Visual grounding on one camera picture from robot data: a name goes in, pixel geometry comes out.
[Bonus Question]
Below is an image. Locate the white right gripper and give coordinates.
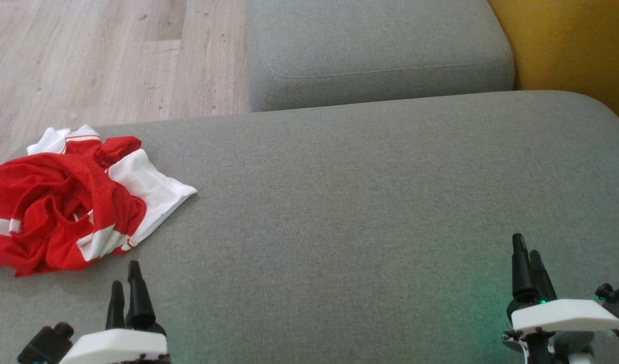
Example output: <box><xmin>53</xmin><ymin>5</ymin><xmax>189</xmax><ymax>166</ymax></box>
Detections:
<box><xmin>501</xmin><ymin>233</ymin><xmax>619</xmax><ymax>364</ymax></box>

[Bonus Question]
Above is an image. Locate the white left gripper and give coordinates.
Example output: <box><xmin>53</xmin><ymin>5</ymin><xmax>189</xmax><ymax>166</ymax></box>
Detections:
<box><xmin>58</xmin><ymin>260</ymin><xmax>168</xmax><ymax>364</ymax></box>

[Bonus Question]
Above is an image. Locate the red white jersey with label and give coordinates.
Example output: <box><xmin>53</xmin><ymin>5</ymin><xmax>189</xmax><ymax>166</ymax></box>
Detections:
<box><xmin>62</xmin><ymin>135</ymin><xmax>198</xmax><ymax>263</ymax></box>

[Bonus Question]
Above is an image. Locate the large grey sofa seat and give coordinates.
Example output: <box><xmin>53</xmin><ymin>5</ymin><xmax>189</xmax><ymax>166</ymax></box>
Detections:
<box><xmin>0</xmin><ymin>90</ymin><xmax>619</xmax><ymax>364</ymax></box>

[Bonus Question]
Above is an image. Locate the large yellow sofa backrest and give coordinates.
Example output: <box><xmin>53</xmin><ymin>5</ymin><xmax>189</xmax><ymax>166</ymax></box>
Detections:
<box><xmin>488</xmin><ymin>0</ymin><xmax>619</xmax><ymax>128</ymax></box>

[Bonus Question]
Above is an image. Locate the grey sofa seat cushion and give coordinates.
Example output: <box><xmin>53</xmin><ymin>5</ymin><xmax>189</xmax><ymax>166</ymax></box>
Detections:
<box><xmin>248</xmin><ymin>0</ymin><xmax>516</xmax><ymax>113</ymax></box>

